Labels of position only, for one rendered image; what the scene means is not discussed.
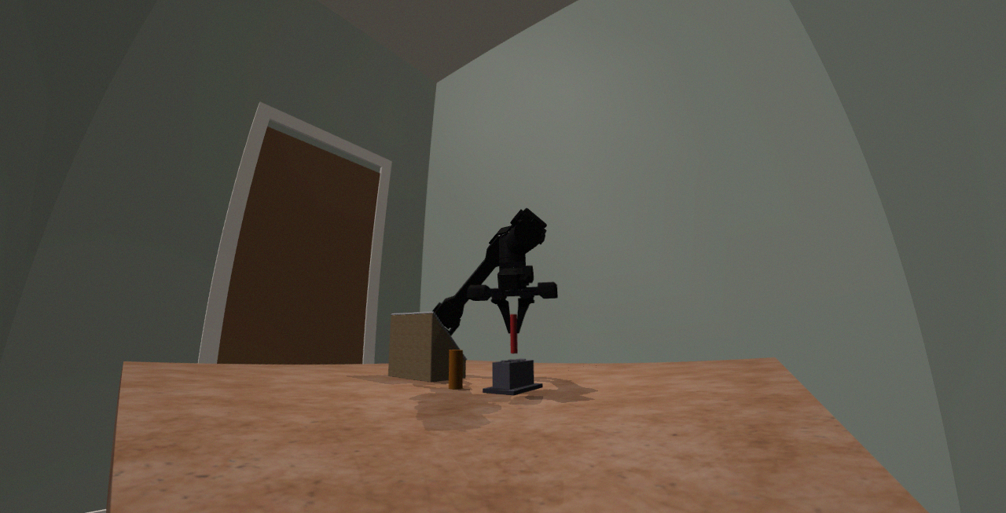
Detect red peg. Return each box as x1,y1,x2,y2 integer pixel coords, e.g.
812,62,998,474
510,314,518,354

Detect dark brown cylinder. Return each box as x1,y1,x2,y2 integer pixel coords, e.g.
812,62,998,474
448,350,463,390

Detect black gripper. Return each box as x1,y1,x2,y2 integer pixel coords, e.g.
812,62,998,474
467,257,558,333

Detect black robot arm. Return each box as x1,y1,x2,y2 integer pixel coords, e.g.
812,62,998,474
432,208,547,335

